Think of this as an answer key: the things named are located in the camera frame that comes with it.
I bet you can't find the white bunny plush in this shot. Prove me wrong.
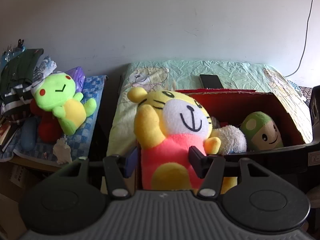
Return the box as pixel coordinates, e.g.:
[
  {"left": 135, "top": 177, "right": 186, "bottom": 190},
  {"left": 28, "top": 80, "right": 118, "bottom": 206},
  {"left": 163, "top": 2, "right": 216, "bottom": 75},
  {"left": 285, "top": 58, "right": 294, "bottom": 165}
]
[{"left": 211, "top": 125, "right": 247, "bottom": 155}]

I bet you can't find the green mushroom plush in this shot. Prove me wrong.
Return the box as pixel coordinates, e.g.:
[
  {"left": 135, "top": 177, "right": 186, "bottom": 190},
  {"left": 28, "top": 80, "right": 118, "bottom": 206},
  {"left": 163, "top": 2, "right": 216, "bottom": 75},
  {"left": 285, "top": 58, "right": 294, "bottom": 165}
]
[{"left": 240, "top": 112, "right": 284, "bottom": 151}]

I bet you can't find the yellow tiger plush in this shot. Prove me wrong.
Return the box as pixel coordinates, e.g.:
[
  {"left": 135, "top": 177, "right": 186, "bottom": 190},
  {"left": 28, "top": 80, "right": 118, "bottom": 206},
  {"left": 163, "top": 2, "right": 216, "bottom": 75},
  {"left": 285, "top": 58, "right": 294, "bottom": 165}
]
[{"left": 126, "top": 87, "right": 238, "bottom": 191}]

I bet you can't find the mauve teddy bear plush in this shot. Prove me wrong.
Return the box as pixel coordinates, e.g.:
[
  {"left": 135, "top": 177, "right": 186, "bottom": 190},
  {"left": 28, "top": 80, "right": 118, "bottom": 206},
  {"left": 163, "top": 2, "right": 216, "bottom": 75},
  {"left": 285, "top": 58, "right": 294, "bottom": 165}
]
[{"left": 210, "top": 116, "right": 221, "bottom": 129}]

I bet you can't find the red cardboard box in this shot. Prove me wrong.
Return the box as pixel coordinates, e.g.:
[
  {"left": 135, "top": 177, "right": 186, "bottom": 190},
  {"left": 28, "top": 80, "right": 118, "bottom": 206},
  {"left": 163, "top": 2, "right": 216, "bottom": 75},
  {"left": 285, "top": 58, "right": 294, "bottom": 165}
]
[{"left": 186, "top": 92, "right": 304, "bottom": 147}]

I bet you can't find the brown patterned tablecloth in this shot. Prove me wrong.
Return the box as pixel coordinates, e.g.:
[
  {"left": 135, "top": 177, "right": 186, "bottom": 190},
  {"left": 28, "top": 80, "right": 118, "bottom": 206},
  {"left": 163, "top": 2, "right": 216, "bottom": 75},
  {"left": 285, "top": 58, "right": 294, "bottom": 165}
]
[{"left": 299, "top": 86, "right": 312, "bottom": 102}]

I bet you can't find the red plush toy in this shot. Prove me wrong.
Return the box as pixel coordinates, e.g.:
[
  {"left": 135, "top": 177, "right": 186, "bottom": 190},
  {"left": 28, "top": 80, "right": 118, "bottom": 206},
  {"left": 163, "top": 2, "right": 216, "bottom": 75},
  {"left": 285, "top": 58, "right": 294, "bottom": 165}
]
[{"left": 30, "top": 99, "right": 63, "bottom": 144}]

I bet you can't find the black smartphone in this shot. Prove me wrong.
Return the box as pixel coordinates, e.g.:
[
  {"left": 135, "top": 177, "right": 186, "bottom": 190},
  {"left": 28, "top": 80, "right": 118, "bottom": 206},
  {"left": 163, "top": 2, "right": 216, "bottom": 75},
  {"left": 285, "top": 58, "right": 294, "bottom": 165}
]
[{"left": 200, "top": 74, "right": 223, "bottom": 89}]

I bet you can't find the lime green frog plush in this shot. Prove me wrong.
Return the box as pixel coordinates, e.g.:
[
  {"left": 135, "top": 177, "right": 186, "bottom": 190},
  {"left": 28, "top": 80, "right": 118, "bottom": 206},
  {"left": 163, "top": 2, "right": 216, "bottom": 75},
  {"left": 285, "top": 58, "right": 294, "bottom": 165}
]
[{"left": 31, "top": 72, "right": 97, "bottom": 135}]

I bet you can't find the bear print bed sheet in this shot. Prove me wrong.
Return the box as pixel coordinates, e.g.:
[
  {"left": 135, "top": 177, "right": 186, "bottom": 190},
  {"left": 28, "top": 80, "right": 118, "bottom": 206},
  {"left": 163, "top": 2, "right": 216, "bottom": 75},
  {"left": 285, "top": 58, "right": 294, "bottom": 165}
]
[{"left": 107, "top": 60, "right": 313, "bottom": 155}]

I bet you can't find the purple tissue pack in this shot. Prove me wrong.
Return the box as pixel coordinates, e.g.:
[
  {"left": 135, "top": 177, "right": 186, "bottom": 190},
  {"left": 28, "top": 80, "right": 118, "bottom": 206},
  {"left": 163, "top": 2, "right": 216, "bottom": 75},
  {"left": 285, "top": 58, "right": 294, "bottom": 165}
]
[{"left": 66, "top": 66, "right": 85, "bottom": 93}]

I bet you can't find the dark green clothing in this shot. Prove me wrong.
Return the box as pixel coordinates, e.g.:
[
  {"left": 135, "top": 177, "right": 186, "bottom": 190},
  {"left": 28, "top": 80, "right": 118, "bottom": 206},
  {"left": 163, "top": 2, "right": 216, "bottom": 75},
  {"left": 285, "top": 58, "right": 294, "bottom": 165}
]
[{"left": 1, "top": 48, "right": 44, "bottom": 97}]

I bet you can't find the white wall cable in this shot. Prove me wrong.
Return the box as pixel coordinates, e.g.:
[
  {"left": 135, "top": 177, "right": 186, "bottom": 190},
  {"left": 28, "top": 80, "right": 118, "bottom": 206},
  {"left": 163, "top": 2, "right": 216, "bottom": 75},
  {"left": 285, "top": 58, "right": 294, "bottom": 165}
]
[{"left": 285, "top": 0, "right": 316, "bottom": 78}]

